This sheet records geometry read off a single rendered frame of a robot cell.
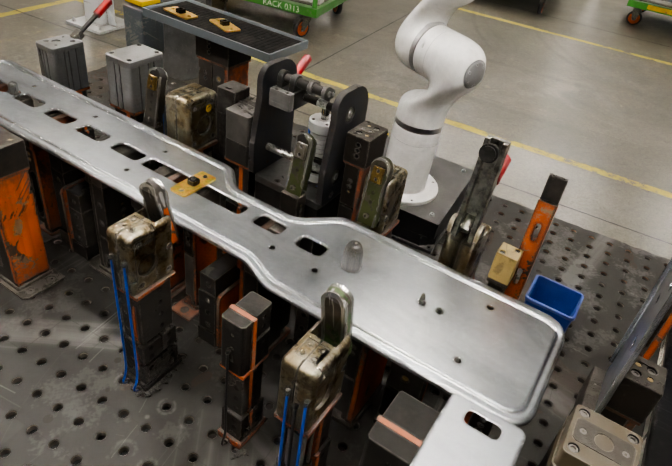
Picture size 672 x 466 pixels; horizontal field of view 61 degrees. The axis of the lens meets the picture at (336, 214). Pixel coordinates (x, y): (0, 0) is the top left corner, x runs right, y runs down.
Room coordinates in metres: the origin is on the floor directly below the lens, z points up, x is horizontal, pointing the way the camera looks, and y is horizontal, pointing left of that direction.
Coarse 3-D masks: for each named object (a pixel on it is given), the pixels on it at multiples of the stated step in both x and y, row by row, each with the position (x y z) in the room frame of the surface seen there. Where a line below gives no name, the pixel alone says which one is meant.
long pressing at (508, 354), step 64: (0, 64) 1.22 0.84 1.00; (64, 128) 0.98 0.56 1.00; (128, 128) 1.02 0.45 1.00; (128, 192) 0.80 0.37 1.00; (256, 256) 0.68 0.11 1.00; (320, 256) 0.70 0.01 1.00; (384, 256) 0.73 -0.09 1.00; (320, 320) 0.57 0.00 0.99; (384, 320) 0.58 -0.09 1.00; (448, 320) 0.60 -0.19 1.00; (512, 320) 0.62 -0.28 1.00; (448, 384) 0.49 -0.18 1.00; (512, 384) 0.50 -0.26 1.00
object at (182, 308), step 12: (204, 192) 0.85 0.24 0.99; (216, 192) 0.88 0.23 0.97; (192, 240) 0.83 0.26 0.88; (204, 240) 0.85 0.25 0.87; (192, 252) 0.83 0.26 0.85; (204, 252) 0.85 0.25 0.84; (216, 252) 0.88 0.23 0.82; (192, 264) 0.83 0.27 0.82; (204, 264) 0.85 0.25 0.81; (192, 276) 0.83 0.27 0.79; (192, 288) 0.83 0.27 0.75; (180, 300) 0.84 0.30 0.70; (192, 300) 0.83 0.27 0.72; (180, 312) 0.81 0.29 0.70; (192, 312) 0.82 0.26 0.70
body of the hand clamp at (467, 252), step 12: (444, 240) 0.77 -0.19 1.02; (456, 240) 0.75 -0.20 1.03; (480, 240) 0.74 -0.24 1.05; (444, 252) 0.76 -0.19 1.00; (456, 252) 0.75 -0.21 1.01; (468, 252) 0.74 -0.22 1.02; (480, 252) 0.78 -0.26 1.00; (444, 264) 0.76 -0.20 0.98; (456, 264) 0.75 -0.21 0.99; (468, 264) 0.74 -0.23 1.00
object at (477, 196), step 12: (492, 144) 0.75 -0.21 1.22; (504, 144) 0.76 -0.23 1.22; (480, 156) 0.75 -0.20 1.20; (492, 156) 0.74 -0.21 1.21; (504, 156) 0.76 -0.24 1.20; (480, 168) 0.77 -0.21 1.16; (492, 168) 0.77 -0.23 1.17; (480, 180) 0.77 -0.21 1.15; (492, 180) 0.75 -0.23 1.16; (468, 192) 0.76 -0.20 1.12; (480, 192) 0.76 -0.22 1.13; (492, 192) 0.76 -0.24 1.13; (468, 204) 0.76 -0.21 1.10; (480, 204) 0.76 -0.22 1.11; (480, 216) 0.74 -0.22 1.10; (456, 228) 0.75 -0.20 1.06; (468, 240) 0.74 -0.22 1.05
